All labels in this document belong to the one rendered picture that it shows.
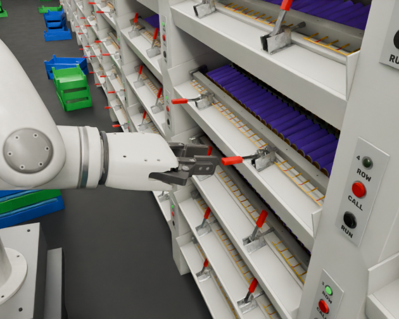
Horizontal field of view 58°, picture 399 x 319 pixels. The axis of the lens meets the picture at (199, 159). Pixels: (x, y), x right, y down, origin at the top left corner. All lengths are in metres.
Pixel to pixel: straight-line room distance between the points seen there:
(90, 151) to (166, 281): 1.00
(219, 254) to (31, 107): 0.72
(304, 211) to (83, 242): 1.20
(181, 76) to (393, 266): 0.70
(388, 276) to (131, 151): 0.35
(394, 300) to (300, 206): 0.18
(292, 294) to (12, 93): 0.54
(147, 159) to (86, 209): 1.31
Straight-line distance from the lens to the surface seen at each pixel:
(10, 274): 1.05
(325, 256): 0.51
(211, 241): 1.05
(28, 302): 0.99
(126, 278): 1.45
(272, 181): 0.60
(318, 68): 0.48
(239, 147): 0.69
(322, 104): 0.45
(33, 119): 0.40
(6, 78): 0.41
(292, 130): 0.68
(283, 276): 0.72
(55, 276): 1.14
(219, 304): 1.16
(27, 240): 1.13
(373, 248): 0.44
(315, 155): 0.62
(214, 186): 0.91
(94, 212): 1.76
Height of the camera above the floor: 1.10
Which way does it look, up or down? 33 degrees down
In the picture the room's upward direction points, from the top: straight up
